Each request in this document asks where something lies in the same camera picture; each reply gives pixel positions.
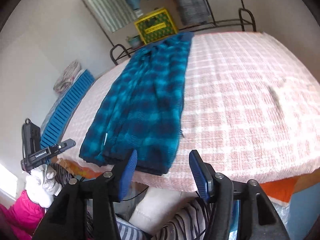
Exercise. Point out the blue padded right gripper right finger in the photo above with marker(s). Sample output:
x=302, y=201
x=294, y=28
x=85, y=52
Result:
x=201, y=175

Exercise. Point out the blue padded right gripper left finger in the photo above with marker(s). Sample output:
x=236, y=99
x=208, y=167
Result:
x=128, y=167

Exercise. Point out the teal plaid fleece jacket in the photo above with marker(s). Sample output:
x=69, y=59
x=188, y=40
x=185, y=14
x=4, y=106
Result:
x=142, y=110

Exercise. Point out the black metal clothes rack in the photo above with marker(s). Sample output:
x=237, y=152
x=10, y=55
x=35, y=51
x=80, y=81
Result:
x=118, y=51

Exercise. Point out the white gloved left hand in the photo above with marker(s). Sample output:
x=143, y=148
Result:
x=41, y=185

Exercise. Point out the striped grey trousers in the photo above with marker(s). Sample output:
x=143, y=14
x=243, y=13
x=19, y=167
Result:
x=152, y=213

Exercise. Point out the pink jacket sleeve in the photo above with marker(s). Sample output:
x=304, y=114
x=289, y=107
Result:
x=21, y=219

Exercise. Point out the floral folded quilt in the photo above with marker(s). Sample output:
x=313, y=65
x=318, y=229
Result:
x=67, y=78

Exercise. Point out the pink checked bed cover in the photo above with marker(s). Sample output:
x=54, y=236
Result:
x=251, y=110

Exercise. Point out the blue floor mat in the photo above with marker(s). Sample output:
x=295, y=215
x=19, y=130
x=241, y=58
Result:
x=304, y=211

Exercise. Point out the small potted plant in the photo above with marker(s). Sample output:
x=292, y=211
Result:
x=135, y=41

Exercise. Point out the yellow green patterned box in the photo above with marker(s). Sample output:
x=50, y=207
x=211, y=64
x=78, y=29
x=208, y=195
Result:
x=156, y=26

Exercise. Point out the grey plaid long coat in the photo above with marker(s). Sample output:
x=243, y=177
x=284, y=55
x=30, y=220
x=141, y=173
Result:
x=192, y=12

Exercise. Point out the grey striped white cloth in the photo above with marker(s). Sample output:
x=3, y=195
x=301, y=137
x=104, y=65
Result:
x=115, y=14

